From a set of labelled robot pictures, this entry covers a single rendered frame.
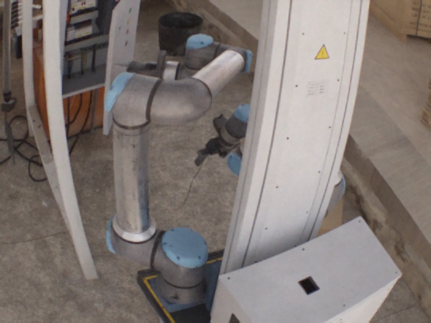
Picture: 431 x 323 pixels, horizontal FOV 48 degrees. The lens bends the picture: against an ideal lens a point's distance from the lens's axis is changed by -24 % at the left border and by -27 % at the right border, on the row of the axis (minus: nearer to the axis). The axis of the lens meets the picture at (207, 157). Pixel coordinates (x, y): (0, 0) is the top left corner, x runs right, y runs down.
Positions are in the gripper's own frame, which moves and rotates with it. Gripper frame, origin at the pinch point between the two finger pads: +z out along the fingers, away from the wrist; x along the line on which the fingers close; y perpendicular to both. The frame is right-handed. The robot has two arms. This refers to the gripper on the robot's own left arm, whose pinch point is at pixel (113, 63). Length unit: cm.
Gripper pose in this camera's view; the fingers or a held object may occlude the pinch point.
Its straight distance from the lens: 221.2
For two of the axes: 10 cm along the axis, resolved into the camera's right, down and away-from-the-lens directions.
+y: -1.0, 7.6, 6.5
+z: -9.9, -1.5, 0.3
